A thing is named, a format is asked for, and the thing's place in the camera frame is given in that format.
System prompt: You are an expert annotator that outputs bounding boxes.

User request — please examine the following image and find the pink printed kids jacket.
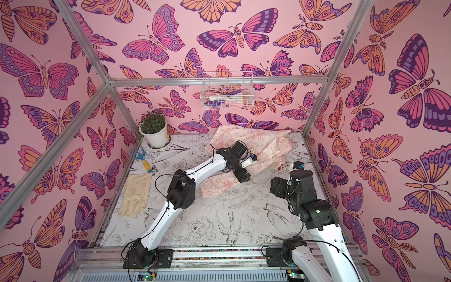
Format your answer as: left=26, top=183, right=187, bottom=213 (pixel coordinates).
left=200, top=125, right=294, bottom=199

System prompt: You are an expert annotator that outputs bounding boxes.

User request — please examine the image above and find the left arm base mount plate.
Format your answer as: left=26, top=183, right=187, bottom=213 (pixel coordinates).
left=123, top=249, right=174, bottom=269

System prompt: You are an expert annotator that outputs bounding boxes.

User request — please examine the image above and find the white wire basket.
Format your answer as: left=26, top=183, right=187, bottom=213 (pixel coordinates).
left=198, top=71, right=255, bottom=110

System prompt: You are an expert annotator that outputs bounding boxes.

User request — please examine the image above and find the blue yellow garden rake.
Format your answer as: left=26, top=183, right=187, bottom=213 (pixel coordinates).
left=131, top=146, right=157, bottom=175

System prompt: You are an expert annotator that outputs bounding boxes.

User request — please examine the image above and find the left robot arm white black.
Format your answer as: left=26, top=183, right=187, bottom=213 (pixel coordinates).
left=123, top=141, right=257, bottom=270

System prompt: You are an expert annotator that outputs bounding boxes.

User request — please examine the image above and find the beige work glove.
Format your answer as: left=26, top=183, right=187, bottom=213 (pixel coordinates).
left=118, top=173, right=152, bottom=217

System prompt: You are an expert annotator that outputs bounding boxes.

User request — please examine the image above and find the potted green plant white pot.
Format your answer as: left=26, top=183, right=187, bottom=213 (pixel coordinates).
left=139, top=112, right=171, bottom=149

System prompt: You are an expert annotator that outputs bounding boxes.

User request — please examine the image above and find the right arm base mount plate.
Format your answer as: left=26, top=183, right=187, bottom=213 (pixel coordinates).
left=265, top=246, right=315, bottom=267

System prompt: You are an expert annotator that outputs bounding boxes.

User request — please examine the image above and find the aluminium front rail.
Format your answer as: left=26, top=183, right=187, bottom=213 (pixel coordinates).
left=68, top=246, right=371, bottom=282

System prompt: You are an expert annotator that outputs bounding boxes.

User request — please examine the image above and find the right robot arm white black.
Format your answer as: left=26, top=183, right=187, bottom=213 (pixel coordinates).
left=270, top=161, right=362, bottom=282

